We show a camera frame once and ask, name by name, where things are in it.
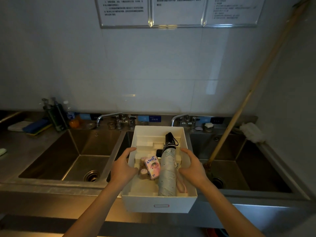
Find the white rag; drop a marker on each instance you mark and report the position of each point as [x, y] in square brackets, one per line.
[253, 133]

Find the small blue backsplash label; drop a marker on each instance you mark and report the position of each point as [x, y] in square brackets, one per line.
[85, 116]

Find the pink printed tissue packet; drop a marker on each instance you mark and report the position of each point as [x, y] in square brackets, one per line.
[152, 167]

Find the wide blue backsplash label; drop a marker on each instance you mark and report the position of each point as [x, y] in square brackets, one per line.
[149, 118]

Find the steel sink plug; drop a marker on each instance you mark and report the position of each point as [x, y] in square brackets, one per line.
[144, 123]
[208, 127]

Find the person's right hand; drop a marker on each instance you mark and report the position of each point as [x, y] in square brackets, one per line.
[196, 173]

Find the framed white notice sheet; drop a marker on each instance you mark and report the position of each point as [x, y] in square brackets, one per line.
[123, 9]
[177, 9]
[234, 9]

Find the blue and yellow sponge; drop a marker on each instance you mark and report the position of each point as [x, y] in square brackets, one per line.
[37, 127]

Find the clear bottle with orange liquid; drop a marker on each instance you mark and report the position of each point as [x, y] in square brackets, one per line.
[73, 123]

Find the white striped dish cloth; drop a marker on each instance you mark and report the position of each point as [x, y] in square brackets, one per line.
[17, 126]

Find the pale blue folding umbrella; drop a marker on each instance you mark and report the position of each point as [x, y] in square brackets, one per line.
[168, 175]

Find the person's right forearm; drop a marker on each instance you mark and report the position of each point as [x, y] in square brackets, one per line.
[229, 212]

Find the person's left hand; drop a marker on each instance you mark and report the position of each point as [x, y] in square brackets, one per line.
[121, 172]

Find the white cardboard storage box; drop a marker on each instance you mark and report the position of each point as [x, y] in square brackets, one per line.
[148, 202]

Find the black backsplash socket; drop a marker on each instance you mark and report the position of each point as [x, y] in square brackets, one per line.
[95, 116]
[217, 120]

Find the person's left forearm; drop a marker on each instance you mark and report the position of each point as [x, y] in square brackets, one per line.
[93, 212]

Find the steel faucet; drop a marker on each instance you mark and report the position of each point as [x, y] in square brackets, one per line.
[179, 116]
[108, 115]

